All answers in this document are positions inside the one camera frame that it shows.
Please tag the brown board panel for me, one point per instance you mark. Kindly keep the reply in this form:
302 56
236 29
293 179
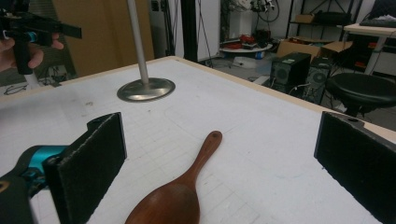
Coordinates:
102 34

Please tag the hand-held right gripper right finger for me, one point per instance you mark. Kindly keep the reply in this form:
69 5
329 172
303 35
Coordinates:
358 161

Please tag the metal stand with round base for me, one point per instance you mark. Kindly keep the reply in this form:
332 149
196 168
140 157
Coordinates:
146 90

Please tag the round white low table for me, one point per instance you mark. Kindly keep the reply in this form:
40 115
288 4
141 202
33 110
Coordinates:
246 48

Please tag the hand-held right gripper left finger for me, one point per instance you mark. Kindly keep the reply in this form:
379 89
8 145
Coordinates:
90 168

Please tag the black metal shelf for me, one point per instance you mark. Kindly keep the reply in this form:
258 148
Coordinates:
323 18

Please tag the small cardboard box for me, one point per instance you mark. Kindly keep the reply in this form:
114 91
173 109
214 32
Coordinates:
336 47

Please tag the black round stool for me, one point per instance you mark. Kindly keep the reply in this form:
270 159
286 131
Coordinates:
361 90

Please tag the white gridded mat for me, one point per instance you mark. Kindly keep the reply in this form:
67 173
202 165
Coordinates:
249 124

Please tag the black computer tower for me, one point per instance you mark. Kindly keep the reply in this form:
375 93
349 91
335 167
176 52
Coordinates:
289 71
317 81

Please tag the large cardboard box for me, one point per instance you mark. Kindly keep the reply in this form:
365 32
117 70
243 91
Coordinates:
297 48

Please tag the brown wooden rice spoon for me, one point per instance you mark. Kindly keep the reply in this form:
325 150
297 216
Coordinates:
177 202

